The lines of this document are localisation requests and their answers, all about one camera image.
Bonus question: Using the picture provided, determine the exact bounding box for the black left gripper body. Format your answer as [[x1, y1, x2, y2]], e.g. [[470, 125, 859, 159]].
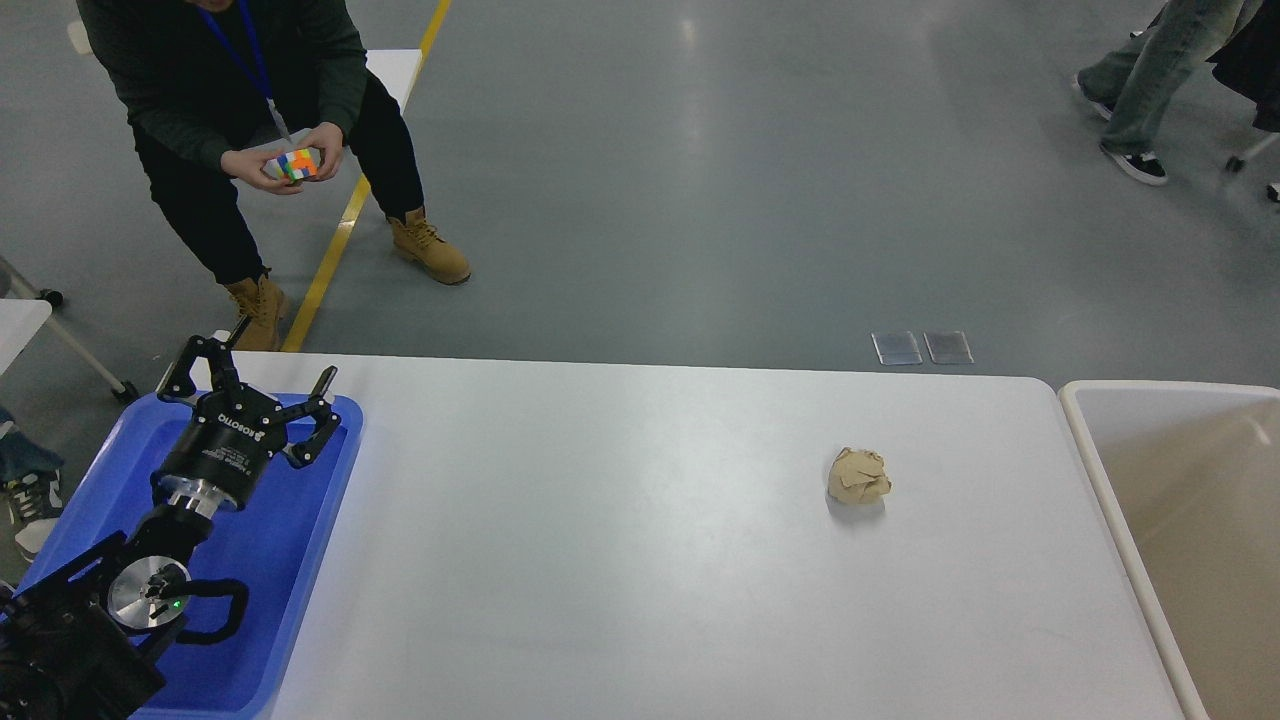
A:
[[152, 386, 287, 512]]

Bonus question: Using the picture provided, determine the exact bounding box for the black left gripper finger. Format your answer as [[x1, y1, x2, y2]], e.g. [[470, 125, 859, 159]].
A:
[[157, 338, 241, 405], [280, 366, 340, 469]]

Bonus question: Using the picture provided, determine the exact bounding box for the colourful puzzle cube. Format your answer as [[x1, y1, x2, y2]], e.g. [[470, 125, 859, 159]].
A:
[[262, 147, 323, 184]]

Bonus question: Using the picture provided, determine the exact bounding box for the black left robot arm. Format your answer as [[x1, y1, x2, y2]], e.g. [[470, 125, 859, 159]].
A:
[[3, 337, 340, 719]]

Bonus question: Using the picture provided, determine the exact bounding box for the person's right hand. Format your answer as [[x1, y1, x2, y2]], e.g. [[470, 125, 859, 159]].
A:
[[219, 149, 303, 196]]

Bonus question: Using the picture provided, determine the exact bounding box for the person's left hand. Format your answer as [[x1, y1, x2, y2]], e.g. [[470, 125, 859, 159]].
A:
[[296, 120, 346, 182]]

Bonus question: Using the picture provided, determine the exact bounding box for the blue plastic tray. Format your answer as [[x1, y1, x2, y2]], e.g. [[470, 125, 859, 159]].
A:
[[19, 396, 364, 719]]

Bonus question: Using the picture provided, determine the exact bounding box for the sneaker at left edge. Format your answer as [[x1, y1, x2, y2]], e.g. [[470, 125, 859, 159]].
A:
[[3, 470, 65, 562]]

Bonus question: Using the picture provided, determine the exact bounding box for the seated person in green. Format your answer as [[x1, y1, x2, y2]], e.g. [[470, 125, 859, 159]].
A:
[[77, 1, 472, 351]]

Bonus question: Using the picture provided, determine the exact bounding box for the crumpled brown paper ball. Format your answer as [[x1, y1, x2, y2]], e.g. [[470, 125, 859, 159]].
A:
[[827, 447, 893, 505]]

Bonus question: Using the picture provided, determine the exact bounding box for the left metal floor plate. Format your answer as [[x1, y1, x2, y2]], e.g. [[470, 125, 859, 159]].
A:
[[870, 331, 924, 366]]

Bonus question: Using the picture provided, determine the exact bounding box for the metal floor plate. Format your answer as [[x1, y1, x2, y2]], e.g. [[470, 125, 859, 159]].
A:
[[923, 331, 975, 365], [870, 331, 924, 366]]

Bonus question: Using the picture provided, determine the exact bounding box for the right metal floor plate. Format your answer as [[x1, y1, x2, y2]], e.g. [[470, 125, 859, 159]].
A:
[[923, 331, 975, 365]]

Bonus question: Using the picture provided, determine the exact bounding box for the beige waste bin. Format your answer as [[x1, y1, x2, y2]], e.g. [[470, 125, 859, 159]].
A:
[[1059, 380, 1279, 719]]

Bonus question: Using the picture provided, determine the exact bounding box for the walking person in jeans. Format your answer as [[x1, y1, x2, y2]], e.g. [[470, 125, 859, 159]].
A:
[[1071, 1, 1263, 187]]

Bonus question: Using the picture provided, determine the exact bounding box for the white table leg frame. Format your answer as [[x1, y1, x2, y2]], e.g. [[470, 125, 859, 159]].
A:
[[1, 256, 140, 406]]

